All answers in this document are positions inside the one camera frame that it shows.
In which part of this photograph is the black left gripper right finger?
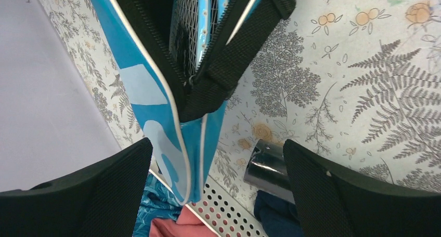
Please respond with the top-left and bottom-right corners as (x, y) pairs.
(283, 140), (440, 236)

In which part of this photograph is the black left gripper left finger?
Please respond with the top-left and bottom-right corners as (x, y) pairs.
(1, 138), (153, 236)

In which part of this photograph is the black shuttlecock tube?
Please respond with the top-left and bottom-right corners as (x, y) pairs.
(243, 139), (295, 204)

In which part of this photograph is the blue racket cover bag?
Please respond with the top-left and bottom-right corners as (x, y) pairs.
(84, 0), (301, 206)

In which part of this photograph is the teal leaf-patterned cloth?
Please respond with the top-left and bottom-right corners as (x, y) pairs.
(133, 173), (182, 236)

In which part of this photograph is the navy blue cloth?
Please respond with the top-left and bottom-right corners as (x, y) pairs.
(254, 190), (304, 237)

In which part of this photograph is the salmon pink towel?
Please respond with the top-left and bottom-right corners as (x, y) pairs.
(149, 207), (217, 237)

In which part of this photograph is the white perforated plastic basket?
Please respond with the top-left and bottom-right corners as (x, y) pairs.
(148, 160), (269, 237)

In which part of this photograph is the floral patterned table mat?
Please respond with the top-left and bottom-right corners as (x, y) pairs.
(39, 0), (440, 211)

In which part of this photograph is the black bag shoulder strap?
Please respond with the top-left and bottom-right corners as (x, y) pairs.
(179, 0), (301, 123)

